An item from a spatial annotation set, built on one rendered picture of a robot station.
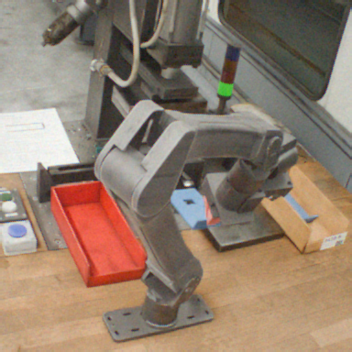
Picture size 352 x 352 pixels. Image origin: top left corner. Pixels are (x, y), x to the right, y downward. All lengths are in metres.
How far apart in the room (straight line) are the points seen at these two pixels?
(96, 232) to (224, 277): 0.28
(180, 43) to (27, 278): 0.55
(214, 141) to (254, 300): 0.43
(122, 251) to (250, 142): 0.42
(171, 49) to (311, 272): 0.55
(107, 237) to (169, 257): 0.33
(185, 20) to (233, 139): 0.39
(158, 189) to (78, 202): 0.55
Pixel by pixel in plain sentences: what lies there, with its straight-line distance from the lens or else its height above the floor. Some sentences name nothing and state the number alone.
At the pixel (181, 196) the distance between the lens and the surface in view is 1.21.
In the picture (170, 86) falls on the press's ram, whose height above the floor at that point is 1.18.
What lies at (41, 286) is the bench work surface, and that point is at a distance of 1.09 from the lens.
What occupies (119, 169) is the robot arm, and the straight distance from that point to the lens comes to 0.75.
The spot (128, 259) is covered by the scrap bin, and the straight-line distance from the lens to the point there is 1.16.
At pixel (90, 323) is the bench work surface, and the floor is 0.90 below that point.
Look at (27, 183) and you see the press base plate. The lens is 1.35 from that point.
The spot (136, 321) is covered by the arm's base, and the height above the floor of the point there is 0.91.
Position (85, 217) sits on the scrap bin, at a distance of 1.25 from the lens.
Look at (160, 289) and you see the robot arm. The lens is 0.99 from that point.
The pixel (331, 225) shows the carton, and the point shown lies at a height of 0.92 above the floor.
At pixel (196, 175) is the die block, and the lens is 1.36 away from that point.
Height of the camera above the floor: 1.68
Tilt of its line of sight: 33 degrees down
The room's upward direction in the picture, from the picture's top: 11 degrees clockwise
